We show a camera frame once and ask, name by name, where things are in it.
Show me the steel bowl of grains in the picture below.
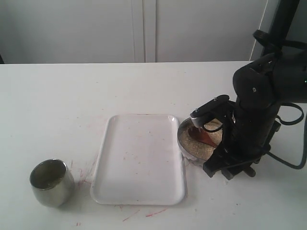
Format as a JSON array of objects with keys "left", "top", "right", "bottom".
[{"left": 177, "top": 118, "right": 223, "bottom": 167}]

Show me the steel cup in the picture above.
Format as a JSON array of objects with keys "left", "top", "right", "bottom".
[{"left": 29, "top": 159, "right": 75, "bottom": 208}]

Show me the white plastic tray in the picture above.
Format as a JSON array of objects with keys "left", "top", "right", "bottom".
[{"left": 90, "top": 114, "right": 186, "bottom": 206}]

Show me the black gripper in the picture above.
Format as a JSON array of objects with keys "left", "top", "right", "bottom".
[{"left": 202, "top": 95, "right": 281, "bottom": 180}]

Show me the brown wooden spoon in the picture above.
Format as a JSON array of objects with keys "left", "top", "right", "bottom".
[{"left": 188, "top": 126, "right": 217, "bottom": 148}]

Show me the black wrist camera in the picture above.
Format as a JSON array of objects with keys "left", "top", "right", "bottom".
[{"left": 190, "top": 94, "right": 231, "bottom": 128}]

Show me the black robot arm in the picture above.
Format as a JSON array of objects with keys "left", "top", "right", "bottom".
[{"left": 190, "top": 30, "right": 307, "bottom": 180}]

